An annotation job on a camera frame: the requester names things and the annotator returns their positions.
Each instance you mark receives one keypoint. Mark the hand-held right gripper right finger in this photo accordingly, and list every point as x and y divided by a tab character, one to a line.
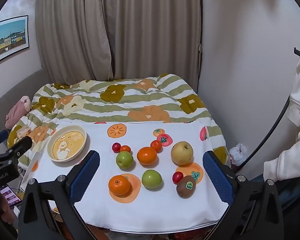
217	180

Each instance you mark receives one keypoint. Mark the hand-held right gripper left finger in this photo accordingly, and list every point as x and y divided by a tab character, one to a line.
86	177

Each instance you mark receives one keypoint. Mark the mandarin orange with stem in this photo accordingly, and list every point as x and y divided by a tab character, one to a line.
119	185

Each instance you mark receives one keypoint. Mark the cream plate with duck print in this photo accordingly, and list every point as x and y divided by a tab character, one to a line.
67	143

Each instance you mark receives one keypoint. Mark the green apple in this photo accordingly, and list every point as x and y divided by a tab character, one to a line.
124	159
152	178

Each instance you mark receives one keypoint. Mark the large yellow apple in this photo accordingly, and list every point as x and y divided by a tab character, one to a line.
182	153

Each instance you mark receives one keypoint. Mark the person's left hand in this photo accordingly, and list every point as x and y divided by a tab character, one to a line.
2	206

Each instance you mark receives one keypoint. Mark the tissue packet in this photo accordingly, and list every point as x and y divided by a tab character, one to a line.
23	133

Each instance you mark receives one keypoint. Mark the smartphone with lit screen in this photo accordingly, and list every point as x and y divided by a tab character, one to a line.
10	195

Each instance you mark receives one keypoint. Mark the pink plush toy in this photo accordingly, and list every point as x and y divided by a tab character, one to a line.
16	111

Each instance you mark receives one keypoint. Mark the brown kiwi with green sticker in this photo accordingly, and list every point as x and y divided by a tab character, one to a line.
186	186

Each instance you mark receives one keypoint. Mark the white plastic bag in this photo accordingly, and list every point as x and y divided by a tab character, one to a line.
237	153

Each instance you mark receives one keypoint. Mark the white fruit-print cloth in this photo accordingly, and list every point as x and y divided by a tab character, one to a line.
97	212

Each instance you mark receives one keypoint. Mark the red cherry tomato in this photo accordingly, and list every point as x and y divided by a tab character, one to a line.
177	177
116	147

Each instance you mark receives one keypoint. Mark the tiny orange kumquat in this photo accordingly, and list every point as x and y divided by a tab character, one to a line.
125	148

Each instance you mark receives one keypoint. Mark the grey upholstered headboard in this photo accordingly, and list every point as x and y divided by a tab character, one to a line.
12	90

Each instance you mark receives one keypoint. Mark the large smooth orange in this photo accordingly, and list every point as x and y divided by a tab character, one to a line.
146	155

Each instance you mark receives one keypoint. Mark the small orange tomato centre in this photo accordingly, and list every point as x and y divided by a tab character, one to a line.
156	145

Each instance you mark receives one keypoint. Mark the white hoodie sleeve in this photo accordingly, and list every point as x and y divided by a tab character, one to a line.
297	140

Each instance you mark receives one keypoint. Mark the green striped floral blanket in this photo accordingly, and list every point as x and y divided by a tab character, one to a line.
145	97

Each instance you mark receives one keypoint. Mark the beige curtain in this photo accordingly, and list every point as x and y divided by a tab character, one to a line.
120	30

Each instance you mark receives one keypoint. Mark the framed wall poster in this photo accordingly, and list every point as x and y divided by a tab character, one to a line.
8	38

